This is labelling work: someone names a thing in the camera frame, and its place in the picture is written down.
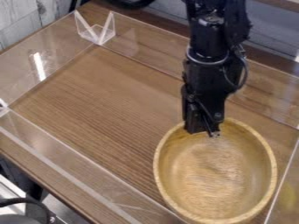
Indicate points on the clear acrylic corner bracket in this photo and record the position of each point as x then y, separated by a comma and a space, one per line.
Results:
98, 34

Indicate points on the black table frame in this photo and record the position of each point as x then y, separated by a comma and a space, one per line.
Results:
26, 201

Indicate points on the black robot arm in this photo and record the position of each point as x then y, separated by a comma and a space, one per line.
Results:
220, 29

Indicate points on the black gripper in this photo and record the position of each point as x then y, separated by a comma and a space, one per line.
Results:
208, 86

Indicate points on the brown wooden bowl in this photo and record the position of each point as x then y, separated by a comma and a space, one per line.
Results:
216, 180

